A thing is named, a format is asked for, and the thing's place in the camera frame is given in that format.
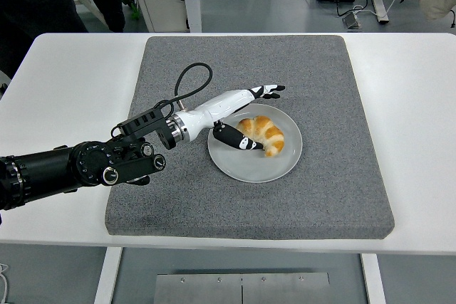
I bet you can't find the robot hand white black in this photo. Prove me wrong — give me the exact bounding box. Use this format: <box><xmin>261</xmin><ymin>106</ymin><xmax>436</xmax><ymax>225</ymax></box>
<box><xmin>176</xmin><ymin>84</ymin><xmax>286</xmax><ymax>153</ymax></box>

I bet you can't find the golden brown croissant bread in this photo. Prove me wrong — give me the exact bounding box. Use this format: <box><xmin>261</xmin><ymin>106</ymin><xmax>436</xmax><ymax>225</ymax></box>
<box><xmin>237</xmin><ymin>115</ymin><xmax>285</xmax><ymax>158</ymax></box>

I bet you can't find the round pale grey plate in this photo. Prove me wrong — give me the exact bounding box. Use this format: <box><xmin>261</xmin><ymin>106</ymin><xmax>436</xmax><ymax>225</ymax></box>
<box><xmin>207</xmin><ymin>103</ymin><xmax>304</xmax><ymax>184</ymax></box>

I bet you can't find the grey metal plate with screws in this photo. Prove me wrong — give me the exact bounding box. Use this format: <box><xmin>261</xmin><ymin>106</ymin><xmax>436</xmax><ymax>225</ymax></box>
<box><xmin>155</xmin><ymin>272</ymin><xmax>331</xmax><ymax>304</ymax></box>

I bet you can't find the grey foam mat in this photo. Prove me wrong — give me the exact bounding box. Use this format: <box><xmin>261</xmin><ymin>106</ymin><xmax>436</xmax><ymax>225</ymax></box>
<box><xmin>105</xmin><ymin>35</ymin><xmax>395</xmax><ymax>241</ymax></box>

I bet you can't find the small grey pedal box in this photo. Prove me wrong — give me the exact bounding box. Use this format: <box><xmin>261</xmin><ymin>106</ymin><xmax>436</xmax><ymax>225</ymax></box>
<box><xmin>341</xmin><ymin>11</ymin><xmax>363</xmax><ymax>30</ymax></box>

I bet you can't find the white table leg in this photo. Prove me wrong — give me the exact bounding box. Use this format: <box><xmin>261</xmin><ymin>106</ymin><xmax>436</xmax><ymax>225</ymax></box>
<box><xmin>360</xmin><ymin>253</ymin><xmax>388</xmax><ymax>304</ymax></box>
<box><xmin>93</xmin><ymin>246</ymin><xmax>124</xmax><ymax>304</ymax></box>

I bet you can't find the person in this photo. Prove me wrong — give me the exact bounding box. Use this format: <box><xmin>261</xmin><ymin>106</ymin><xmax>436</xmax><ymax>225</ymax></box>
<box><xmin>0</xmin><ymin>0</ymin><xmax>88</xmax><ymax>79</ymax></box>

